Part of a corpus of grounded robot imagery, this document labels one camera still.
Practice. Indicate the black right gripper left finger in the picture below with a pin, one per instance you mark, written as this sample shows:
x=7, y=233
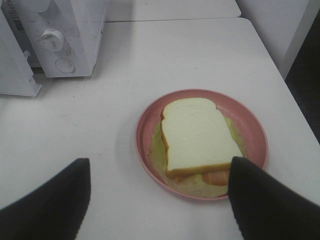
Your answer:
x=53, y=211

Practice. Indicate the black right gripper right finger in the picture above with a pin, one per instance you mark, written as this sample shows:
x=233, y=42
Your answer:
x=265, y=209

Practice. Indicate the pink plate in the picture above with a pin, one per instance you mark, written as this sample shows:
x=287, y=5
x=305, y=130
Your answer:
x=249, y=126

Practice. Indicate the sandwich with white bread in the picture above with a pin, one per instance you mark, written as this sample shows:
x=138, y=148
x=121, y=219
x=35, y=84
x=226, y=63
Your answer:
x=192, y=137

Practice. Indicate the white microwave door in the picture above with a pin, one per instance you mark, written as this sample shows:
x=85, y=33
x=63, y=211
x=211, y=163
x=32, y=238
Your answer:
x=16, y=76

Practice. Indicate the round microwave door button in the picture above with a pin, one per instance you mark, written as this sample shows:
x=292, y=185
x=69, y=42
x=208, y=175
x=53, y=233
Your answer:
x=65, y=65

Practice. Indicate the white microwave knob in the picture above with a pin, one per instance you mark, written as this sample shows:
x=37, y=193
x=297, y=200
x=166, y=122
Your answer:
x=42, y=5
x=52, y=40

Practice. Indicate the white microwave oven body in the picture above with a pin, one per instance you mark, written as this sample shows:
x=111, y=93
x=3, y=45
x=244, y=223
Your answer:
x=80, y=21

